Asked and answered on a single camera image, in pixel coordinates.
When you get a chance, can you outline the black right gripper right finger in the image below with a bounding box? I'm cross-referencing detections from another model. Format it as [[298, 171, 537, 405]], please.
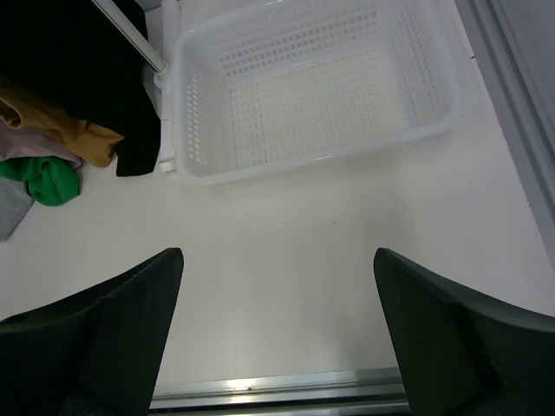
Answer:
[[373, 248, 554, 415]]

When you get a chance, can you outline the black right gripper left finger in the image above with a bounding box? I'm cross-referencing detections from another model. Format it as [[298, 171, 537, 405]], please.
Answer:
[[1, 248, 184, 415]]

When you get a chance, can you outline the mustard brown tank top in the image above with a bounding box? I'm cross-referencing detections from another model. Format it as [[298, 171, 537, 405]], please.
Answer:
[[1, 76, 123, 167]]

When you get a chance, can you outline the mauve pink tank top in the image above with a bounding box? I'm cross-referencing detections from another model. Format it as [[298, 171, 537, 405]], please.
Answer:
[[1, 122, 82, 169]]

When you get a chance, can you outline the black tank top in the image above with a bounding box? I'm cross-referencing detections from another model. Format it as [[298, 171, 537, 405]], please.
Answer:
[[1, 1, 160, 177]]

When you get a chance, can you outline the grey tank top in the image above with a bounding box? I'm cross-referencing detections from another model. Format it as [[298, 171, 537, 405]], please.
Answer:
[[0, 178, 34, 242]]

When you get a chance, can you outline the green tank top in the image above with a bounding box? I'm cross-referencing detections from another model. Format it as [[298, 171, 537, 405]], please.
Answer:
[[1, 156, 81, 206]]

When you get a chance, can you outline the metal clothes rack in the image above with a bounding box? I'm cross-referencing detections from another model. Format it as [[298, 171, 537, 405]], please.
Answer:
[[93, 0, 182, 172]]

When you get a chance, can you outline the white plastic laundry basket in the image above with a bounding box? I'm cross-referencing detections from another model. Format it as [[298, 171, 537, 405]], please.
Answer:
[[171, 1, 463, 185]]

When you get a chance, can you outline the aluminium front rail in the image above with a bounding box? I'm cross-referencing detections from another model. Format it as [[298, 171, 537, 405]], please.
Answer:
[[149, 367, 410, 415]]

